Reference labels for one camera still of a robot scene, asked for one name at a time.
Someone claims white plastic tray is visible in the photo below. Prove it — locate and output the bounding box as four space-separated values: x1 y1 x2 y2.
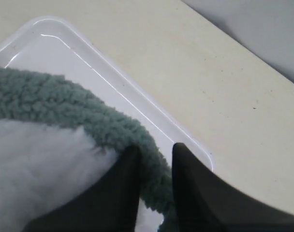
0 17 213 171

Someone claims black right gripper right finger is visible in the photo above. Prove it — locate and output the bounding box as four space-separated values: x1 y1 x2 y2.
172 143 294 232

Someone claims green fuzzy scarf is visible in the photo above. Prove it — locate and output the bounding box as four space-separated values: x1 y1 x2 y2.
0 68 178 232

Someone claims white backdrop curtain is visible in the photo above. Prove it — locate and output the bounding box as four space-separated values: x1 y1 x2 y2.
185 0 294 83

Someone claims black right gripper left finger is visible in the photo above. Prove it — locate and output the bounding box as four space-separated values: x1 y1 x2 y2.
23 145 140 232

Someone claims white plush snowman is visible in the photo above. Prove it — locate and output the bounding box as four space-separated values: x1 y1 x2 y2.
0 119 164 232

